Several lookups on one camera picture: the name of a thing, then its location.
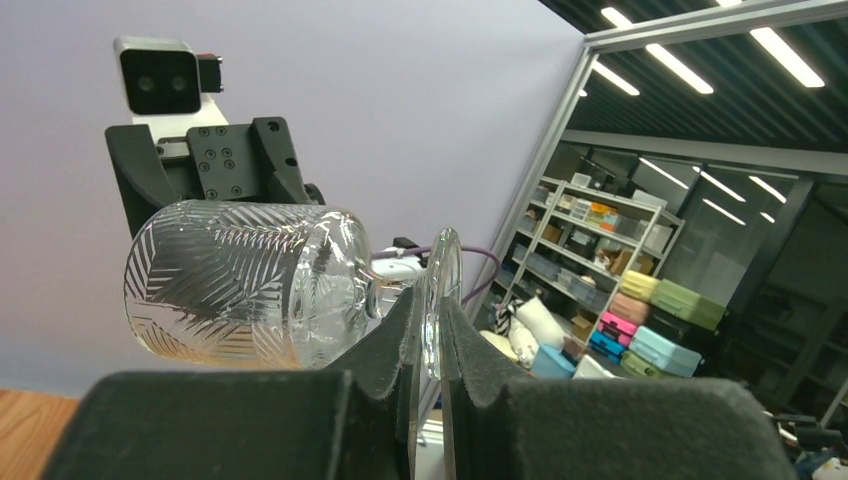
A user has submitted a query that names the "aluminium enclosure frame post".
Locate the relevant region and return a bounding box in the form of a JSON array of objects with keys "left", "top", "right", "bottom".
[{"left": 417, "top": 0, "right": 848, "bottom": 425}]

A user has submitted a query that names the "stack of coloured suitcases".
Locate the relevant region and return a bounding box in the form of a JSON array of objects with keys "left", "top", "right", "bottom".
[{"left": 588, "top": 271, "right": 726, "bottom": 378}]

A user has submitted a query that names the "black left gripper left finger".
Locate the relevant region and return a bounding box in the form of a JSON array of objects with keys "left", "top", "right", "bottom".
[{"left": 43, "top": 289, "right": 422, "bottom": 479}]

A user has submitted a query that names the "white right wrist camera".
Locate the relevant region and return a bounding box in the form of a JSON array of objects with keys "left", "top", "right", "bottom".
[{"left": 113, "top": 36, "right": 228, "bottom": 143}]

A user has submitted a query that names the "clear wine glass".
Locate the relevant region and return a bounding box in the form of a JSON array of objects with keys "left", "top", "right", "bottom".
[{"left": 124, "top": 200, "right": 462, "bottom": 379}]

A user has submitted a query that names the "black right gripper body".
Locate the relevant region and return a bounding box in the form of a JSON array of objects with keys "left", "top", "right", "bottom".
[{"left": 105, "top": 117, "right": 325, "bottom": 235}]

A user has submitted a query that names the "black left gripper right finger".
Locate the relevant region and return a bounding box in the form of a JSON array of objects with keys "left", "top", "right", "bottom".
[{"left": 439, "top": 298, "right": 795, "bottom": 479}]

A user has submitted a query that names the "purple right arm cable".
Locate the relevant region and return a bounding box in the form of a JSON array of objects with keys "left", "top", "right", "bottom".
[{"left": 370, "top": 243, "right": 502, "bottom": 307}]

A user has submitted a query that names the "metal storage shelf with boxes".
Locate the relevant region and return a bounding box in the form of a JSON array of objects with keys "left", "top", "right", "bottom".
[{"left": 484, "top": 176, "right": 685, "bottom": 345}]

